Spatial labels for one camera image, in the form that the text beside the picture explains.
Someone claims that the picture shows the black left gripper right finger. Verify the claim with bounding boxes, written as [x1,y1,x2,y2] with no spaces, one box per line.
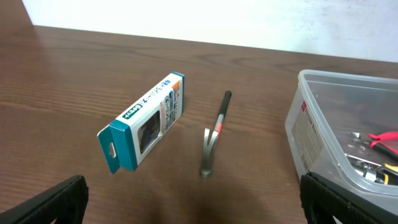
[300,172,397,224]

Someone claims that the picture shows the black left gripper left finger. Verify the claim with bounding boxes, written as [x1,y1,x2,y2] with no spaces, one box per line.
[1,175,89,224]

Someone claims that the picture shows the stubby yellow black screwdriver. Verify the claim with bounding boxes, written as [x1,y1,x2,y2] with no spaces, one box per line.
[353,164,398,187]

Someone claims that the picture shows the slim black yellow screwdriver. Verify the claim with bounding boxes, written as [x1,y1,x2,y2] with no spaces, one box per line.
[345,153,397,174]

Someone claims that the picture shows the red handled pliers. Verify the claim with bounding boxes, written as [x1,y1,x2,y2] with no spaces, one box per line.
[349,131,397,161]

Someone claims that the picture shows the teal white product box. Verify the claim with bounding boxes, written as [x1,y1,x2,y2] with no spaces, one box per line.
[97,72,185,174]

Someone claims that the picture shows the small hammer black handle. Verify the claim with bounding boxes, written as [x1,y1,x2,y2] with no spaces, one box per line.
[200,90,232,178]

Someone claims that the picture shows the clear plastic storage container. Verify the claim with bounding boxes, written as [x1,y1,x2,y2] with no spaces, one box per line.
[285,70,397,213]

